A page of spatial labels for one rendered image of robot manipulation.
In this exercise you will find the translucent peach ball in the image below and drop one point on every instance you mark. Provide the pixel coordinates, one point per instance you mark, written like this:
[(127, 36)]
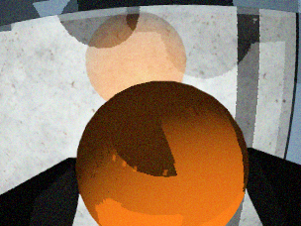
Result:
[(131, 48)]

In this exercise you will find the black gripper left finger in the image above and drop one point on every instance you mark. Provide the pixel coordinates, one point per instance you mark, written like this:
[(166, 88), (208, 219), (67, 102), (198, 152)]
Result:
[(47, 199)]

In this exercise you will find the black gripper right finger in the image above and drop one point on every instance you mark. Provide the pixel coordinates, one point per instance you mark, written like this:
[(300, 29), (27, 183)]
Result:
[(274, 187)]

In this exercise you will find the orange ball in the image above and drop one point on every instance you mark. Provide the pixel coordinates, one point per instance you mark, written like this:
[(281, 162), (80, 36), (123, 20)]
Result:
[(162, 153)]

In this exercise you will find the low clear l-shaped glass wall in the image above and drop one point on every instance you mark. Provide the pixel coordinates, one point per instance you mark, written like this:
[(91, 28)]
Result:
[(277, 61)]

